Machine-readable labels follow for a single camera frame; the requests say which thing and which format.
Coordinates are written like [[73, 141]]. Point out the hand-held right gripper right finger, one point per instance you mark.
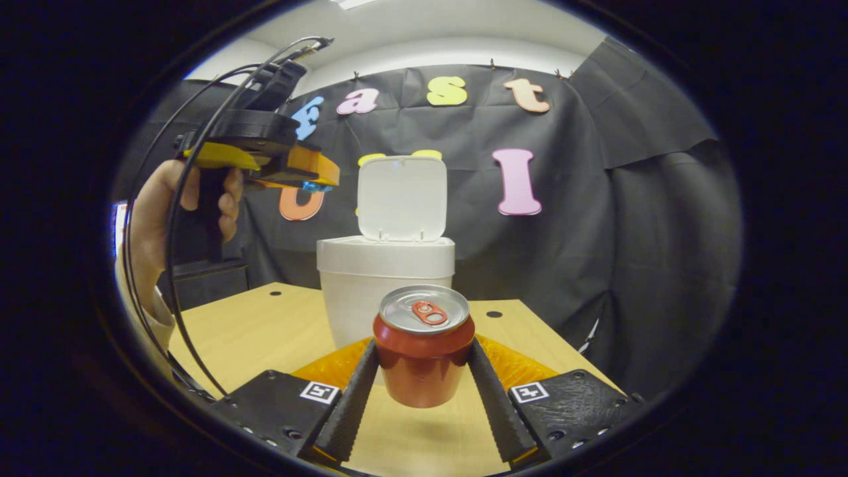
[[500, 414]]

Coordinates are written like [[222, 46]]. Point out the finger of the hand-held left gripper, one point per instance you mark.
[[315, 165], [222, 154]]

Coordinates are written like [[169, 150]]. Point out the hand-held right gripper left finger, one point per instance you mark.
[[351, 411]]

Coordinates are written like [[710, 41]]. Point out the red pop can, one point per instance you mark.
[[424, 371]]

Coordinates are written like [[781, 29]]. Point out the white desktop garbage bin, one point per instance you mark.
[[358, 298]]

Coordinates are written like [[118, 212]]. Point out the wooden desktop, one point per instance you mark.
[[265, 338]]

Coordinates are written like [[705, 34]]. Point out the computer monitor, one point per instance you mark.
[[120, 228]]

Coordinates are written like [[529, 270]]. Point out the ceiling light panel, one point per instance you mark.
[[351, 3]]

